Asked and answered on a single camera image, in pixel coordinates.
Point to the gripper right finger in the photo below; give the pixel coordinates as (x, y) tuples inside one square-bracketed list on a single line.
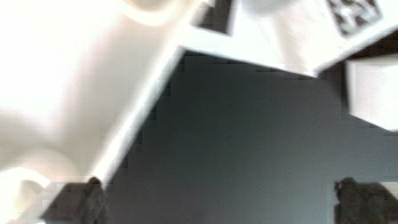
[(366, 203)]

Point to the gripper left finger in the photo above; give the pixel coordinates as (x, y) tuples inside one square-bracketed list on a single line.
[(78, 206)]

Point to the white square tabletop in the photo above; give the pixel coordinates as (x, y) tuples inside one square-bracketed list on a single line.
[(89, 51)]

